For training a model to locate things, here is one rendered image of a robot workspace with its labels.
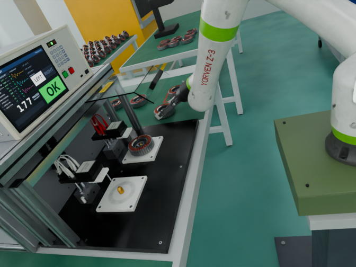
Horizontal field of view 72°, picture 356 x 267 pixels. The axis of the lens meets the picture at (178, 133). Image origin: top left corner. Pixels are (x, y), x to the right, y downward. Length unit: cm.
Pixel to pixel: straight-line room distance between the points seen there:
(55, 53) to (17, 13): 385
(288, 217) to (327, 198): 96
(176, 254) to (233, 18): 65
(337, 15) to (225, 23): 28
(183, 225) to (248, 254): 81
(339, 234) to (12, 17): 479
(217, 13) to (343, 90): 35
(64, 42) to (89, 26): 374
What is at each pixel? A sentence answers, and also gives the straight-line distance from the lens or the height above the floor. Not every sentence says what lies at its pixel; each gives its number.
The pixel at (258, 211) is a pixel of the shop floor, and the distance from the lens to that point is 169.
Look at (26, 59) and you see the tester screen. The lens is 89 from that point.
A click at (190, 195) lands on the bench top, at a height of 75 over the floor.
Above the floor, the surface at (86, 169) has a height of 92.
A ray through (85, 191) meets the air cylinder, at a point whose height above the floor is 82.
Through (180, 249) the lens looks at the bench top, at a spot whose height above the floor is 75.
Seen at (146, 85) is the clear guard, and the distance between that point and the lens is 94.
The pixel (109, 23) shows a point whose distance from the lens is 458.
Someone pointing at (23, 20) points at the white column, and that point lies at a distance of 480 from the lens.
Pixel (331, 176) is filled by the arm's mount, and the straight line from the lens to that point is 74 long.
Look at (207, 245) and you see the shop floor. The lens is 161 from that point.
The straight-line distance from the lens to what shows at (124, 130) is 106.
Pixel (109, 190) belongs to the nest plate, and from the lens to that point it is 97.
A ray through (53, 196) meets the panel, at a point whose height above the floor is 83.
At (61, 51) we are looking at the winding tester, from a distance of 101.
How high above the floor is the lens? 137
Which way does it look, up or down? 33 degrees down
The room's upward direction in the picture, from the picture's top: 21 degrees counter-clockwise
